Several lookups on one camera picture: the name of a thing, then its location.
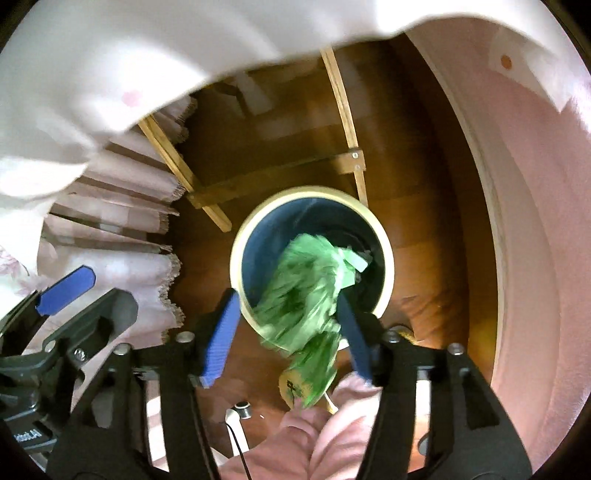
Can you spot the pink pants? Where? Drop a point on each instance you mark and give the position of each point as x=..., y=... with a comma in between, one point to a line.
x=323, y=443

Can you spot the wooden chair frame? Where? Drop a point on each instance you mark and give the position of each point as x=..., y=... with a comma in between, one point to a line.
x=277, y=177

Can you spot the pink printed blanket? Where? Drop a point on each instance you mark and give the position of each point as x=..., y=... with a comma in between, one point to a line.
x=545, y=207

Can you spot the green plastic wrapper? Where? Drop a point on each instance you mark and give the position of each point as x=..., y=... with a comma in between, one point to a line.
x=304, y=295

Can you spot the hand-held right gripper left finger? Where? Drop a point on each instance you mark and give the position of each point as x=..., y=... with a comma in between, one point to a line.
x=219, y=339

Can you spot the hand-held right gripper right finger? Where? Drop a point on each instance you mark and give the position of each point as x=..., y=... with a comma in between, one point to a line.
x=356, y=344

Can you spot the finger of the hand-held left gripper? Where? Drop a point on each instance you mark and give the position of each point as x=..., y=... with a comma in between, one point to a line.
x=64, y=288
x=104, y=318

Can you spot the cream rimmed blue trash bin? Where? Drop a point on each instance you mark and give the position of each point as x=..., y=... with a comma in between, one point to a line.
x=277, y=196

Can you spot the pink fringed pleated cloth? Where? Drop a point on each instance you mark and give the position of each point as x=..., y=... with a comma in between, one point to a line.
x=115, y=277

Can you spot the white tablecloth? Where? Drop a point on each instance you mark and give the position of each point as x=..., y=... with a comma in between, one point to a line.
x=138, y=55

